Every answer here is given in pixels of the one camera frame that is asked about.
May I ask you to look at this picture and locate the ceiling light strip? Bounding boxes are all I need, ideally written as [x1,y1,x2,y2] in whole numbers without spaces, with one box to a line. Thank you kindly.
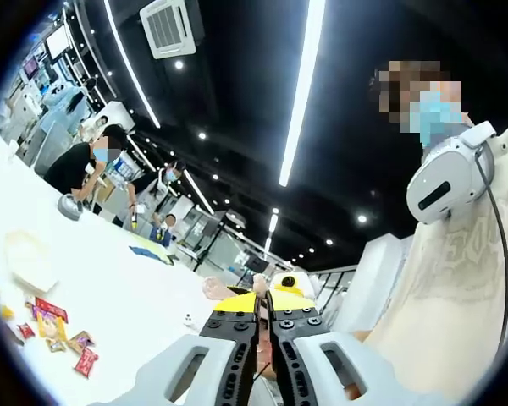
[278,0,326,187]
[103,0,162,129]

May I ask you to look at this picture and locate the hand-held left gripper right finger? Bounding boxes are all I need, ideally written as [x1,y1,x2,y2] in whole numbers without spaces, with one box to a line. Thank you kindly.
[265,290,411,406]

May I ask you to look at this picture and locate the beige hexagonal food container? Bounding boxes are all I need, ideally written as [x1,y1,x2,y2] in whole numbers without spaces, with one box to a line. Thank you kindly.
[3,230,60,295]

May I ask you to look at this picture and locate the long red food bar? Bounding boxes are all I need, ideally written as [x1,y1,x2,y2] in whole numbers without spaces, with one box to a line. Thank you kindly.
[33,297,69,325]

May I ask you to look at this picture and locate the pink food tongs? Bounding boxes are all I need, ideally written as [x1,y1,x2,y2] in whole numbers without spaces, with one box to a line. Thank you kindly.
[252,273,268,305]

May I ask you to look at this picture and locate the grey headset device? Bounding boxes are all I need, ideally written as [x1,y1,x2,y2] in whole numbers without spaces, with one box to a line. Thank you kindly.
[57,193,86,222]

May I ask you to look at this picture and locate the grey office chair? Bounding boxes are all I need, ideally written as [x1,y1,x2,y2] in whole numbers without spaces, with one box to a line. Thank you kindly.
[33,120,75,177]

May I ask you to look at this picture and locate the operator in beige shirt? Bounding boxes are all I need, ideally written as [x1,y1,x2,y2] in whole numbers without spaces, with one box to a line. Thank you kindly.
[363,105,508,406]

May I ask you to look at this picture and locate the orange yellow food packet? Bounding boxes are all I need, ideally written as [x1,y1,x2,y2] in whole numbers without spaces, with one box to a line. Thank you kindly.
[36,315,67,339]

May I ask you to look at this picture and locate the blue cloth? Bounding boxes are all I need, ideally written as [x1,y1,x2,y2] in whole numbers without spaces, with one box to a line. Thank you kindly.
[129,244,174,266]

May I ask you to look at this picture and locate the white ceiling air conditioner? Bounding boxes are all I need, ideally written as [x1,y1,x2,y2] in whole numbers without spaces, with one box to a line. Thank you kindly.
[138,0,204,60]

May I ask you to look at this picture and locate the brown purple food packet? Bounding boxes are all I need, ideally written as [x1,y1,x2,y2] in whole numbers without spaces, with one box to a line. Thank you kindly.
[67,331,97,351]

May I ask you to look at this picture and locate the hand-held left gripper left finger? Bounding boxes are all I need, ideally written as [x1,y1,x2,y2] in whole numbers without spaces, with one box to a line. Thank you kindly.
[109,291,266,406]

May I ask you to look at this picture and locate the grey chest device cable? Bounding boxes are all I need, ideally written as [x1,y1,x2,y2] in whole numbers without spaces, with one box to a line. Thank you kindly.
[473,143,508,360]

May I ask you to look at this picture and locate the white bright display screen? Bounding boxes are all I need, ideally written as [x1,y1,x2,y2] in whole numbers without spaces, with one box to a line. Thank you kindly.
[45,25,69,60]

